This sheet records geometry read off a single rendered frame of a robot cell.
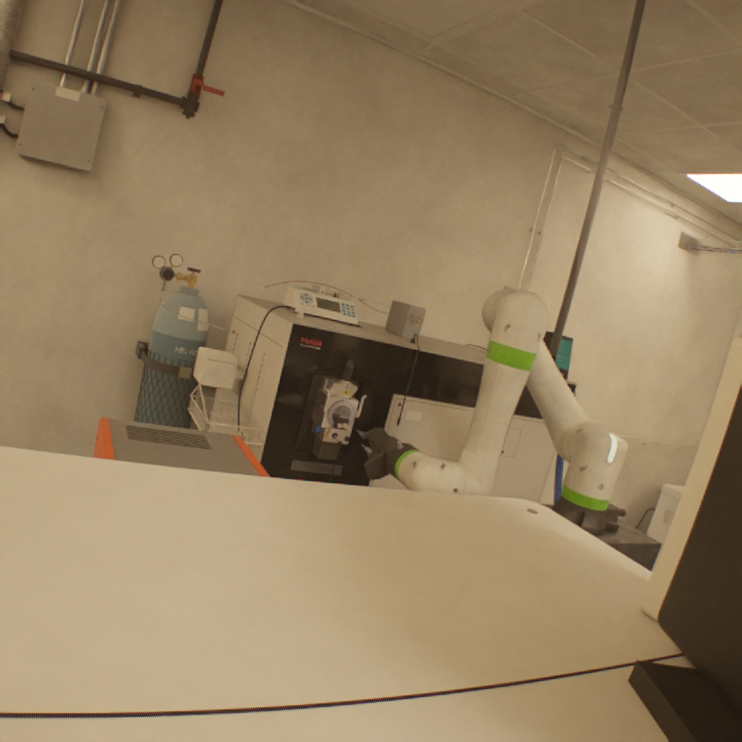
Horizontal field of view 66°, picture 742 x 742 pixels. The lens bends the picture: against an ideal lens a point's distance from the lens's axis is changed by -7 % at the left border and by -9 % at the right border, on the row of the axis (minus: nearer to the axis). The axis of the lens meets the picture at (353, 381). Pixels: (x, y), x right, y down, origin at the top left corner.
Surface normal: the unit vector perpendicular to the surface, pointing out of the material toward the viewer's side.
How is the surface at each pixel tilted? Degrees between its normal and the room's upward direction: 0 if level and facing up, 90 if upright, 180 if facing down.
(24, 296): 90
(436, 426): 90
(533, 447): 90
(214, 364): 90
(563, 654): 0
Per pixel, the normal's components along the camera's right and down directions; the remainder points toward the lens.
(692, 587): -0.97, -0.24
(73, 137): 0.40, 0.25
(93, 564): 0.25, -0.96
